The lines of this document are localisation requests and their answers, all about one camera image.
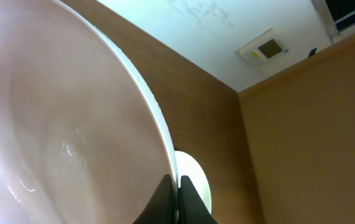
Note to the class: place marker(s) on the dark window frame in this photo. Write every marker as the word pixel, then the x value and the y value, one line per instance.
pixel 337 16

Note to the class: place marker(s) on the brown wooden side panel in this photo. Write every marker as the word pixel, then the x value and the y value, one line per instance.
pixel 300 126

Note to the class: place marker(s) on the white wall control panel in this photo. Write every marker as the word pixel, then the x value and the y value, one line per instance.
pixel 263 49

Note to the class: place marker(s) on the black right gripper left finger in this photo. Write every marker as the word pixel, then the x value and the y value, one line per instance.
pixel 161 207

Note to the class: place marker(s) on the pale green plate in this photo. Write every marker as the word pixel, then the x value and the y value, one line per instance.
pixel 189 166

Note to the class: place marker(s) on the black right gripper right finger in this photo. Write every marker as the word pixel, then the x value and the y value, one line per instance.
pixel 191 208

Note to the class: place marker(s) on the pink plate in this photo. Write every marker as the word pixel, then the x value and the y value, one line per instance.
pixel 82 137

